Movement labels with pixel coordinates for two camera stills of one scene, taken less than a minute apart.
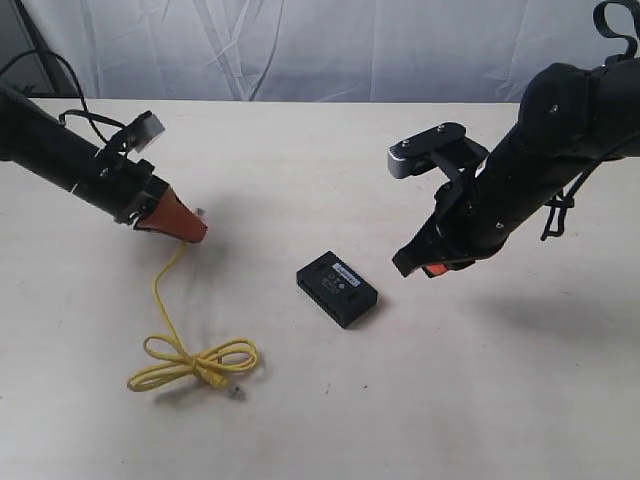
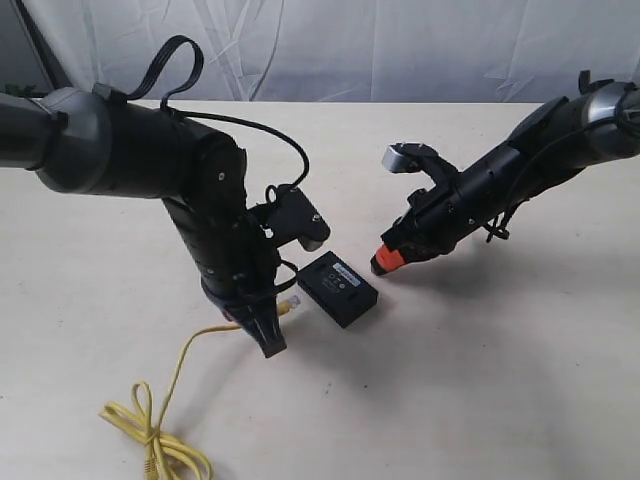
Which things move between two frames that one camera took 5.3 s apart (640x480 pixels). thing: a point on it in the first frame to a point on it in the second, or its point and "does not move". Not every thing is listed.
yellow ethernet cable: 218,365 to 161,441
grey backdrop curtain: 372,51 does not move
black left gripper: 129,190 to 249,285
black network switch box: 337,288 does not move
